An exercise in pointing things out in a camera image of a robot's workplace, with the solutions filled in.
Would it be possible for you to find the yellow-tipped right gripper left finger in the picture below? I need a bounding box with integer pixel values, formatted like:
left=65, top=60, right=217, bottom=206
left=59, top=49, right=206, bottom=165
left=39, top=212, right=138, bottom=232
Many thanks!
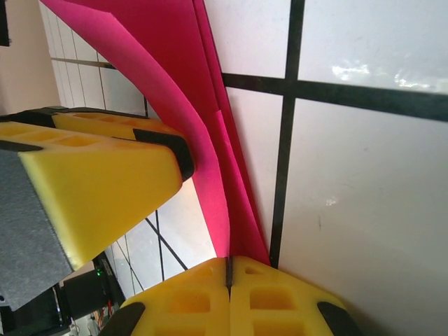
left=100, top=257, right=231, bottom=336

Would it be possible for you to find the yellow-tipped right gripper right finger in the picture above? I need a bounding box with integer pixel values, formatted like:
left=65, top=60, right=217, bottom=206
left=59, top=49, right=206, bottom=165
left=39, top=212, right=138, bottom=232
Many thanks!
left=229, top=255, right=362, bottom=336

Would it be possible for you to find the magenta cloth square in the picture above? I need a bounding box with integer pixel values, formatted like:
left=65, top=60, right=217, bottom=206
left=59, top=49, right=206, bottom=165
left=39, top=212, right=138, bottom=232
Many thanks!
left=40, top=0, right=272, bottom=267

